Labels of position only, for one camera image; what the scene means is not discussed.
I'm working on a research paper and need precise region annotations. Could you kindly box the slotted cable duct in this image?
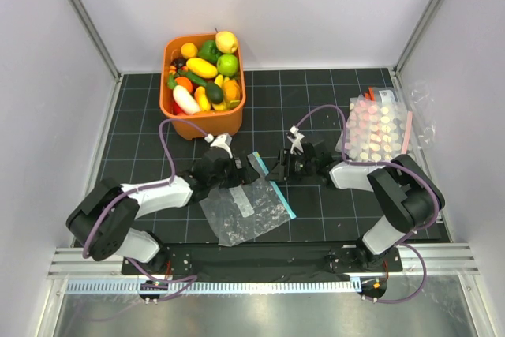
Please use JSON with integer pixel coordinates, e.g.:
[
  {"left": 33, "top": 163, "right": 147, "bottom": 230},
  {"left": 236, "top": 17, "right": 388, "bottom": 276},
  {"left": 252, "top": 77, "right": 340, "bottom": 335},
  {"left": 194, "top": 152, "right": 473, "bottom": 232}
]
[{"left": 65, "top": 278, "right": 361, "bottom": 295}]

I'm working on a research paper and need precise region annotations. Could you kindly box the orange bell pepper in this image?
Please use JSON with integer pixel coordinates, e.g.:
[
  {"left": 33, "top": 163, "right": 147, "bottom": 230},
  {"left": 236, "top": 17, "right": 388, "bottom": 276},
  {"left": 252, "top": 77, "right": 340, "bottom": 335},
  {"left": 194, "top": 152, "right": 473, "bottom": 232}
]
[{"left": 222, "top": 80, "right": 241, "bottom": 103}]

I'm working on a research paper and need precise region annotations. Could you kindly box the yellow mango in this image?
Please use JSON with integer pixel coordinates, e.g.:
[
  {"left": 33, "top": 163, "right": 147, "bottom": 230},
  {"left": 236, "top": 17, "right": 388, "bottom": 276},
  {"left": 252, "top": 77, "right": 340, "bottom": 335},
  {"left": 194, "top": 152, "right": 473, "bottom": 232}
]
[{"left": 186, "top": 57, "right": 219, "bottom": 79}]

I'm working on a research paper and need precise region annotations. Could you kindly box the bag of pink sliced food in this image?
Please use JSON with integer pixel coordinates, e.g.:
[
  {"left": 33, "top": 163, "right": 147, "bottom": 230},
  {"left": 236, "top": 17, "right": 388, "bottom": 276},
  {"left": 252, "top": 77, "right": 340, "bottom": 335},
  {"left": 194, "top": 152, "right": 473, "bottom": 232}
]
[{"left": 335, "top": 87, "right": 415, "bottom": 163}]

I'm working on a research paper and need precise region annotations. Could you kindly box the dark green avocado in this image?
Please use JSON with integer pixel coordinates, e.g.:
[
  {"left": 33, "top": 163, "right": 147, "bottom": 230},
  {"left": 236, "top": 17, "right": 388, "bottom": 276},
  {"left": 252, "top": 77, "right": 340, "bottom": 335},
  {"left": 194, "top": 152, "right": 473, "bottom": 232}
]
[{"left": 205, "top": 82, "right": 224, "bottom": 104}]

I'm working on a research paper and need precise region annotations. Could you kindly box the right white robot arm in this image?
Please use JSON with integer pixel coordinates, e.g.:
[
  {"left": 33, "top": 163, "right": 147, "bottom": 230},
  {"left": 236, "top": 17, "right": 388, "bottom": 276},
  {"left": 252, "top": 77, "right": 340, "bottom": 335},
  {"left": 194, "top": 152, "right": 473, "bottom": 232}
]
[{"left": 266, "top": 137, "right": 445, "bottom": 271}]

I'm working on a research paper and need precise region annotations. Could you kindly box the orange plastic bin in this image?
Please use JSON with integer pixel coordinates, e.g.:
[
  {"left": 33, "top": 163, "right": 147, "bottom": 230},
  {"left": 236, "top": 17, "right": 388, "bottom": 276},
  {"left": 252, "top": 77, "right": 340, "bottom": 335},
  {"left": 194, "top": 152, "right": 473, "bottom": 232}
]
[{"left": 159, "top": 32, "right": 246, "bottom": 140}]

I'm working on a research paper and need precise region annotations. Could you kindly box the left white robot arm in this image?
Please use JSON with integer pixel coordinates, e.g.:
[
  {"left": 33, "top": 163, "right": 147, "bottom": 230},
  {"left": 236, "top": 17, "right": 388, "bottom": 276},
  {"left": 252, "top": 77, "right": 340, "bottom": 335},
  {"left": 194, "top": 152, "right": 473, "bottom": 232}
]
[{"left": 65, "top": 147, "right": 260, "bottom": 274}]

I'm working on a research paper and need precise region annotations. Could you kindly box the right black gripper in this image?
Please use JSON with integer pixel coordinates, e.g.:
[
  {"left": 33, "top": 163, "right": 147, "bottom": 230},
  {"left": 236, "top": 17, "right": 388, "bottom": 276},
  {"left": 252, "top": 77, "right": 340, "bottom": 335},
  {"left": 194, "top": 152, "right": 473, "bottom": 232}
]
[{"left": 265, "top": 148, "right": 316, "bottom": 183}]

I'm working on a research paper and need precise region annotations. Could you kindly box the white radish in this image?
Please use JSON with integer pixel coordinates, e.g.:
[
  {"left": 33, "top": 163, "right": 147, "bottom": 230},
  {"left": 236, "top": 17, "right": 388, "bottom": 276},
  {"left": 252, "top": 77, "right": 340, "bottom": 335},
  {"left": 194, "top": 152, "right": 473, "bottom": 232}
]
[{"left": 172, "top": 85, "right": 201, "bottom": 115}]

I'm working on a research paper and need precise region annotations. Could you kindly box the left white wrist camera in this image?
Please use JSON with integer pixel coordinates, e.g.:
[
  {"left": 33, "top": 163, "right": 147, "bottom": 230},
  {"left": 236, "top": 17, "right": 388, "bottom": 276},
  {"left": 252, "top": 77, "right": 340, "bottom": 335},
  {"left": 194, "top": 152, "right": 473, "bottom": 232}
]
[{"left": 204, "top": 133, "right": 233, "bottom": 158}]

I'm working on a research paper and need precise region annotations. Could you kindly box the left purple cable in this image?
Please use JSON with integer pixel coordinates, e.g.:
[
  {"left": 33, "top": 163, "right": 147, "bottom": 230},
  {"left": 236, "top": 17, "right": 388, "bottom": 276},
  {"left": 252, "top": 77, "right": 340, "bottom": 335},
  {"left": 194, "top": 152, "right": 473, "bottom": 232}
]
[{"left": 81, "top": 118, "right": 214, "bottom": 302}]

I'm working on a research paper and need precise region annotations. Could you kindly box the yellow lemon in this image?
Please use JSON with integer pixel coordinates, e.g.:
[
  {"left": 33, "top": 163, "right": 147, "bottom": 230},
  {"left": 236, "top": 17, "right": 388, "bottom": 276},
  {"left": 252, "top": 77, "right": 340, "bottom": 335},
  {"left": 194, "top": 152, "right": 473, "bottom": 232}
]
[{"left": 181, "top": 43, "right": 198, "bottom": 59}]

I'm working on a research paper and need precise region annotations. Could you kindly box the green bell pepper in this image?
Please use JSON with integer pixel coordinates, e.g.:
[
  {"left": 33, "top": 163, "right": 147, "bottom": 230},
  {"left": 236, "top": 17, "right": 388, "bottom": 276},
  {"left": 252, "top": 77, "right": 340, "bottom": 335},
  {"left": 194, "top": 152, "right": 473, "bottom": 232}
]
[{"left": 197, "top": 39, "right": 223, "bottom": 65}]

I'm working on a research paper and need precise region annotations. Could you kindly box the green apple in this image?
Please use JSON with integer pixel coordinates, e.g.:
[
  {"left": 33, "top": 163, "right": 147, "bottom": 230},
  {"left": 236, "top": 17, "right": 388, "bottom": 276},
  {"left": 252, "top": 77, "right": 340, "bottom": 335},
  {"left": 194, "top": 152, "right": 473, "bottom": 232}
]
[{"left": 216, "top": 54, "right": 239, "bottom": 77}]

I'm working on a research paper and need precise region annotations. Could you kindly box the black grid mat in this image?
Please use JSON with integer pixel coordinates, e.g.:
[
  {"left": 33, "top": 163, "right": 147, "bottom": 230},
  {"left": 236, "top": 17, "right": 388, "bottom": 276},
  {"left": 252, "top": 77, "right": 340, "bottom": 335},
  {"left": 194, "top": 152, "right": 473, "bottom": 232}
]
[{"left": 84, "top": 68, "right": 451, "bottom": 243}]

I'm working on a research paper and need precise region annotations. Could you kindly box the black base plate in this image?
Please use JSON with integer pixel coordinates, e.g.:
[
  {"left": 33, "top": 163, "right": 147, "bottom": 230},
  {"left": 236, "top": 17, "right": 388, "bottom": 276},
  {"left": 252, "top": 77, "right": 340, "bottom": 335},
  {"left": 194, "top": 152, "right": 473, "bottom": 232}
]
[{"left": 122, "top": 240, "right": 403, "bottom": 279}]

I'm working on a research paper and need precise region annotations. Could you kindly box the clear blue zip bag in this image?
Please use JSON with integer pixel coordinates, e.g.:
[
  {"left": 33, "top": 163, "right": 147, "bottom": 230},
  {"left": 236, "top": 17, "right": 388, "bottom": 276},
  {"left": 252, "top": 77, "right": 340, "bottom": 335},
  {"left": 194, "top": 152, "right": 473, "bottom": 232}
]
[{"left": 200, "top": 152, "right": 296, "bottom": 247}]

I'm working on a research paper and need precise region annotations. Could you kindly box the orange tangerine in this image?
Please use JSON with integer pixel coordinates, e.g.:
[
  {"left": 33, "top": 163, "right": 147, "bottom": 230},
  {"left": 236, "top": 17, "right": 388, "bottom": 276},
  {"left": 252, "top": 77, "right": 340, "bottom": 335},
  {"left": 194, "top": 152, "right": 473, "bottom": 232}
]
[{"left": 175, "top": 77, "right": 193, "bottom": 94}]

